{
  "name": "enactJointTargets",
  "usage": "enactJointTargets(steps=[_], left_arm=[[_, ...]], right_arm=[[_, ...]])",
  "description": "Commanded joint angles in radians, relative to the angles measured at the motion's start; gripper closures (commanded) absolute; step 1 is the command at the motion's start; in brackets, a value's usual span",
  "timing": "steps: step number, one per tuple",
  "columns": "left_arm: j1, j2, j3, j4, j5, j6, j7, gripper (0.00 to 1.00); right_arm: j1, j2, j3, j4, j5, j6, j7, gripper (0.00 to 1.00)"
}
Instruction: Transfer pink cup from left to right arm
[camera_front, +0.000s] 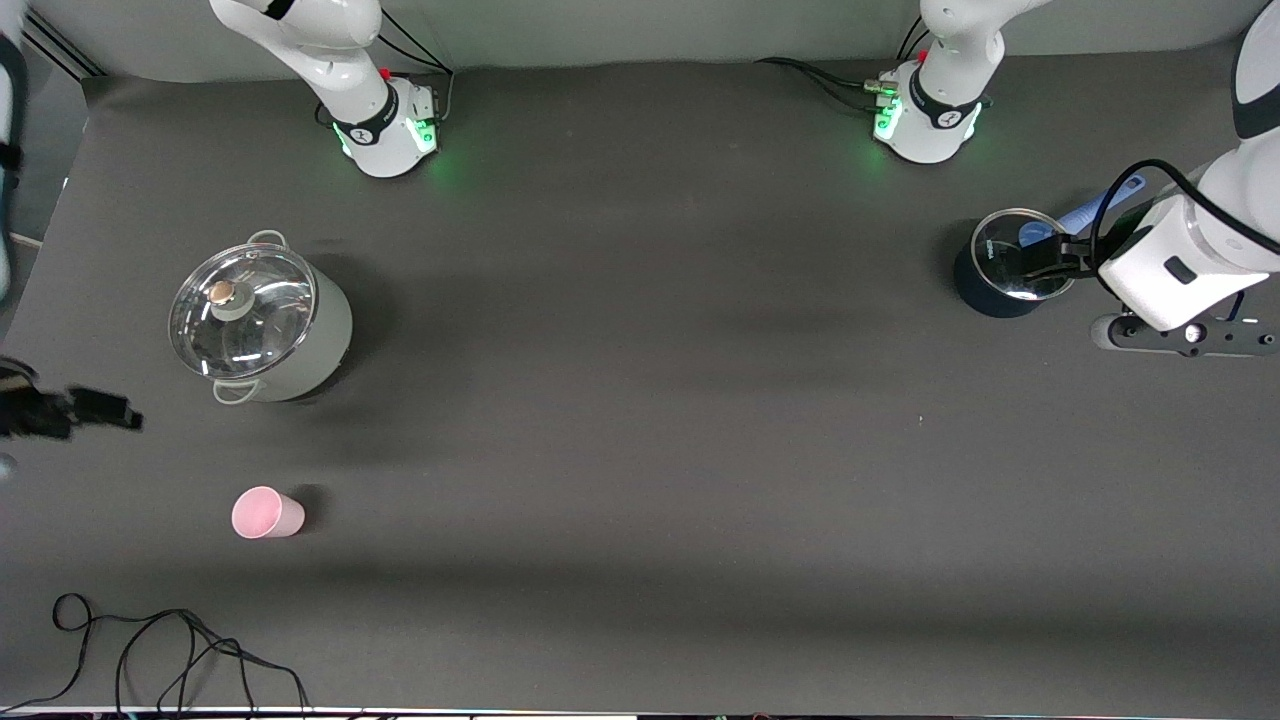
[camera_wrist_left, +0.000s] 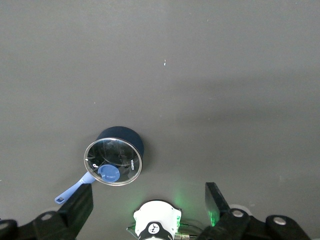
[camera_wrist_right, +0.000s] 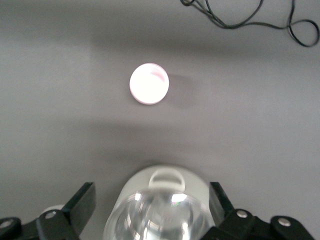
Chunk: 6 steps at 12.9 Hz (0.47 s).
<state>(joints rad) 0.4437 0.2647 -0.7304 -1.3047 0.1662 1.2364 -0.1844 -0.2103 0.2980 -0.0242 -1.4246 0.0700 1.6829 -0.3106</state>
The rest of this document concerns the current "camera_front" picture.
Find pink plastic cup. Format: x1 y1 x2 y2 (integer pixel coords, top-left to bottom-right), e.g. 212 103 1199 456
232 486 306 540

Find glass saucepan lid, blue knob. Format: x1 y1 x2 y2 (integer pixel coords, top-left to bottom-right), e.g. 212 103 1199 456
972 208 1081 302

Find glass stockpot lid, brass knob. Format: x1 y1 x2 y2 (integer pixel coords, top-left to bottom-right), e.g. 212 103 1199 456
168 243 318 381

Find dark grey table mat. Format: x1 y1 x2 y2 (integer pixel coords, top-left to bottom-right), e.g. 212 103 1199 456
0 35 1280 713

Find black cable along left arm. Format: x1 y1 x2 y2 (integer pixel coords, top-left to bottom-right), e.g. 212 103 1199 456
1090 160 1280 326

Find dark blue saucepan, blue handle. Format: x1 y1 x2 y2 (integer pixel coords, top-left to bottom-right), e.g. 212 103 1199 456
953 174 1147 319

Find grey stockpot with loop handles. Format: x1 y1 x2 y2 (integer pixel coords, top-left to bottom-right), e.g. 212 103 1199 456
168 230 353 405

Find thin black loose cable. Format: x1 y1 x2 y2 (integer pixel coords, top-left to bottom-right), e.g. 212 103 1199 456
0 593 311 713

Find black cables at left arm base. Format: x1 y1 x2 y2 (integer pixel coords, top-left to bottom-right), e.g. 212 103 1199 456
755 10 926 116

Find black cables at arm base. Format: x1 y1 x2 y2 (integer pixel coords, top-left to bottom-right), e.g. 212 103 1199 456
755 10 926 116
315 15 456 129

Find black cables at right arm base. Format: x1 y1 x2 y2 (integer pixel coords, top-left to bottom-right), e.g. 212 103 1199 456
315 15 456 129

